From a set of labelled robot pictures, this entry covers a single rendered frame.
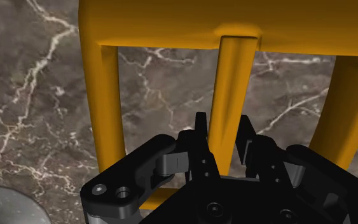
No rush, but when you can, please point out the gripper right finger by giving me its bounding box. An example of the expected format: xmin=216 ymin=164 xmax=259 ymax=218
xmin=235 ymin=115 xmax=358 ymax=224

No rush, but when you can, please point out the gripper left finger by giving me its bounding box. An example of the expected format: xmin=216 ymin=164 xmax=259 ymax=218
xmin=79 ymin=111 xmax=221 ymax=224

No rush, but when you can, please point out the yellow barred rack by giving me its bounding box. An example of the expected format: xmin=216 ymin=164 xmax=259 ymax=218
xmin=78 ymin=0 xmax=358 ymax=211

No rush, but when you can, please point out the grey round disc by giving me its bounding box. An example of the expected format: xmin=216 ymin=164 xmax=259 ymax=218
xmin=0 ymin=185 xmax=53 ymax=224

